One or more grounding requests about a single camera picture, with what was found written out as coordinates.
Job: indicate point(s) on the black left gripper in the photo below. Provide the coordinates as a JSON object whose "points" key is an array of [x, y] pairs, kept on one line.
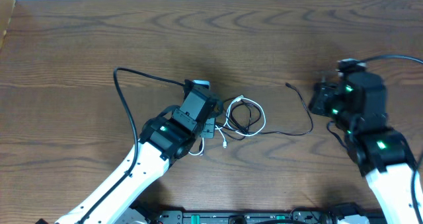
{"points": [[209, 128]]}

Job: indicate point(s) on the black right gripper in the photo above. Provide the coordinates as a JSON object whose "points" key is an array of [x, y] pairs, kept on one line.
{"points": [[320, 98]]}

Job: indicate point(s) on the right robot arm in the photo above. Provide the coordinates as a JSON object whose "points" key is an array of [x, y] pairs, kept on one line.
{"points": [[385, 160]]}

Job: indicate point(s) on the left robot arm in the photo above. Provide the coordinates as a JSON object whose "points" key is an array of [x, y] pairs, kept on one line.
{"points": [[163, 140]]}

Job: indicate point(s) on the cardboard panel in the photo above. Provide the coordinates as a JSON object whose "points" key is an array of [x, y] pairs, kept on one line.
{"points": [[6, 11]]}

